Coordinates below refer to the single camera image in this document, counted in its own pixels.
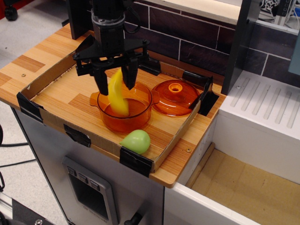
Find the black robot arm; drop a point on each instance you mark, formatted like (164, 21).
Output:
(111, 9)

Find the orange transparent pot lid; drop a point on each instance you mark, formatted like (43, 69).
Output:
(175, 98)

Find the orange transparent plastic pot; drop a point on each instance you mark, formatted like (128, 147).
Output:
(140, 100)

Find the white toy sink unit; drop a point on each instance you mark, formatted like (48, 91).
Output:
(246, 170)

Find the dark grey vertical post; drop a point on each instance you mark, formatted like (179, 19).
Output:
(249, 13)

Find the grey toy oven front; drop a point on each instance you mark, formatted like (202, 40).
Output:
(91, 188)

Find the black caster wheel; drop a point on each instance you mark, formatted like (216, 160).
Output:
(11, 13)

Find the yellow plastic banana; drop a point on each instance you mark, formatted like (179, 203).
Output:
(118, 104)

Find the green plastic pear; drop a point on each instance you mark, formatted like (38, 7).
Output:
(137, 141)

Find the cardboard fence with black tape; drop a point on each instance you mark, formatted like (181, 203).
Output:
(61, 99)

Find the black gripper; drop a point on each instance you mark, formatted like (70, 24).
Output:
(109, 49)

